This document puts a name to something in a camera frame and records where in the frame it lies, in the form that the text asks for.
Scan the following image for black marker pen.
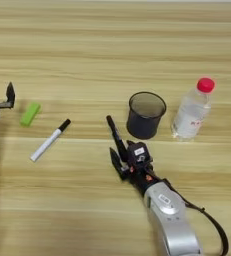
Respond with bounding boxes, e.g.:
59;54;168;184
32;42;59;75
105;114;130;163

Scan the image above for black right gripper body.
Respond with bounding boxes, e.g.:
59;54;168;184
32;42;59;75
120;159;163;198

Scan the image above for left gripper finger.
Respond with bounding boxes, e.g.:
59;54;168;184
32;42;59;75
5;81;17;110

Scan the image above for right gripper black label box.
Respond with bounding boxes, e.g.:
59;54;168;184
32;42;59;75
128;141;154;168

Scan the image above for black mesh pen cup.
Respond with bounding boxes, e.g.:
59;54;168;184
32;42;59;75
125;91;168;141

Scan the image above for green eraser block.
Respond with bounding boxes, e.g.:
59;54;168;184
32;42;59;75
19;101;42;128

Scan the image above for clear bottle with red cap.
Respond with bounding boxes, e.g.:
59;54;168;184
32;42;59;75
170;77;217;142

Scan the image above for white marker with black cap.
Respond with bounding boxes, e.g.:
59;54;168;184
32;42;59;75
29;118;72;163

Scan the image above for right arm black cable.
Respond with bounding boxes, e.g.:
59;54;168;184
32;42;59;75
162;178;230;256

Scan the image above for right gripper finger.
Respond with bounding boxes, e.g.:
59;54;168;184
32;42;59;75
125;139;137;158
108;146;129;181

